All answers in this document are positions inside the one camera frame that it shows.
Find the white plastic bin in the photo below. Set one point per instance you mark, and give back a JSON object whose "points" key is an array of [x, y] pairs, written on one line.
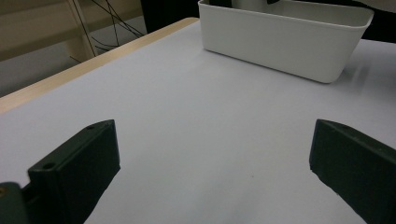
{"points": [[280, 43]]}

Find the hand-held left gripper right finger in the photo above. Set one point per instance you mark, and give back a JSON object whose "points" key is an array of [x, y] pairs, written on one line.
{"points": [[358, 168]]}

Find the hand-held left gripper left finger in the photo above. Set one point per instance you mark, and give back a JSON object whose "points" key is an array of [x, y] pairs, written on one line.
{"points": [[77, 174]]}

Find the light wooden shelf unit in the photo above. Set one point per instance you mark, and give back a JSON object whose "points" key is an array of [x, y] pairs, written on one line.
{"points": [[37, 28]]}

